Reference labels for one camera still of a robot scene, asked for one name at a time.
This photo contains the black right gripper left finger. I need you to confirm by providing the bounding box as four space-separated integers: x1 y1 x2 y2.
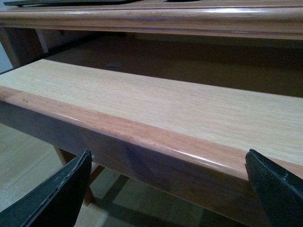
0 150 92 227

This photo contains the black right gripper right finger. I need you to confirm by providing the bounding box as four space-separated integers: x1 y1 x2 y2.
245 149 303 227

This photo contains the wooden keyboard tray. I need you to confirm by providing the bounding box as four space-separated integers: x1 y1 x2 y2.
0 39 303 227

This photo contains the grey laptop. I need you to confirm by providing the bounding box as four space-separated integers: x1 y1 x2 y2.
3 0 133 7

